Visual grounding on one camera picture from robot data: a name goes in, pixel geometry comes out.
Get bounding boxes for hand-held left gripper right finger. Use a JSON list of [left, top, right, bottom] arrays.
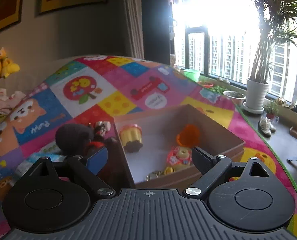
[[185, 147, 273, 198]]

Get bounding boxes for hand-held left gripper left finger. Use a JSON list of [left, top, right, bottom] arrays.
[[26, 146, 115, 200]]

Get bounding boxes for black-haired red dress doll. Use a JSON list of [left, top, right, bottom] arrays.
[[95, 121, 112, 137]]

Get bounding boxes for dark brown plush toy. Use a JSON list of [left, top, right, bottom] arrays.
[[55, 123, 126, 172]]

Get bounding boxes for cardboard box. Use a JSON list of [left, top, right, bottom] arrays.
[[113, 104, 246, 189]]

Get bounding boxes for orange plastic toy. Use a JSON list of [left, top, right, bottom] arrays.
[[176, 124, 201, 147]]

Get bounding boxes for yellow cupcake toy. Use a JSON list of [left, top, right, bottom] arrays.
[[118, 124, 143, 153]]

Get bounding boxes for white sneaker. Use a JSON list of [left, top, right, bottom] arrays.
[[258, 117, 272, 138], [266, 119, 277, 133]]

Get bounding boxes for grey round plant pot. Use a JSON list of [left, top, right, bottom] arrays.
[[223, 90, 246, 106]]

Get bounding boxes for red pot with plants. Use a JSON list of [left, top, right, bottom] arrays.
[[198, 76, 214, 89]]

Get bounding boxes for grey window sill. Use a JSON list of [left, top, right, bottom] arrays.
[[173, 65, 297, 180]]

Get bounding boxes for green plastic basin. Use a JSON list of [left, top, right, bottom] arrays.
[[183, 69, 201, 82]]

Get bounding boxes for small plant in red pot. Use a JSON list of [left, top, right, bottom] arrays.
[[263, 100, 280, 119]]

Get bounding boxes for potted palm in white pot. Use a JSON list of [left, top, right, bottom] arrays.
[[241, 0, 297, 115]]

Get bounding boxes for colourful printed play mat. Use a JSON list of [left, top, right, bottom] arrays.
[[0, 55, 297, 240]]

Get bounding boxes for pile of clothes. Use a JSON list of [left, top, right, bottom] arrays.
[[0, 88, 27, 124]]

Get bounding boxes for yellow plush toy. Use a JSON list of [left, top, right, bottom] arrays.
[[0, 47, 21, 84]]

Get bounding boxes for beige curtain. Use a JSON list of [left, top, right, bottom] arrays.
[[122, 0, 145, 60]]

